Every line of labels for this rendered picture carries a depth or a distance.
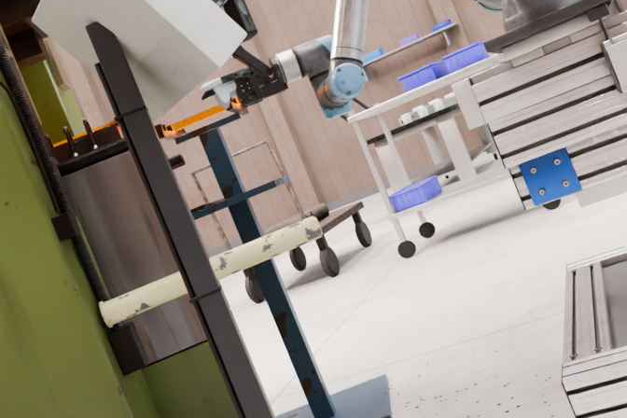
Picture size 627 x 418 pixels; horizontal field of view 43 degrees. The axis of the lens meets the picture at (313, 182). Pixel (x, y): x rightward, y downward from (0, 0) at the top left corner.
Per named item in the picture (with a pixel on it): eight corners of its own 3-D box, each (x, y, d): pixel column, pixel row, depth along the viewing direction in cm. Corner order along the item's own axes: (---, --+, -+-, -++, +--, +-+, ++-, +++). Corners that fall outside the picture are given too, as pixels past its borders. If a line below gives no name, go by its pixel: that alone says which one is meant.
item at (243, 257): (323, 237, 156) (313, 213, 156) (326, 239, 150) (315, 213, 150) (112, 326, 151) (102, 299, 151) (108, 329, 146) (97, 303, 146)
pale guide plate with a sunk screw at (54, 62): (72, 89, 218) (48, 32, 218) (64, 83, 209) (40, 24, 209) (64, 90, 218) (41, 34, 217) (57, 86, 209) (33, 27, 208)
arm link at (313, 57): (346, 62, 188) (333, 28, 188) (304, 78, 187) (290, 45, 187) (341, 67, 196) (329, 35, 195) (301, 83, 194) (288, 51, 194)
